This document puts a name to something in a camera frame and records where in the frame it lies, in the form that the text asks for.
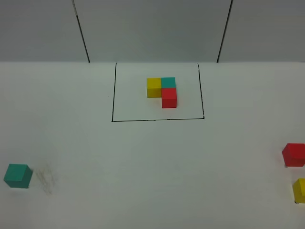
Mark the teal template block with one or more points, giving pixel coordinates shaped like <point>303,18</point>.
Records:
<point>168,82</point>

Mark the red template block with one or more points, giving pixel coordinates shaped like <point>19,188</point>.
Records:
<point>169,98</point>

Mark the yellow template block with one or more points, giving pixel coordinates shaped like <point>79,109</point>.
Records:
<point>154,87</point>

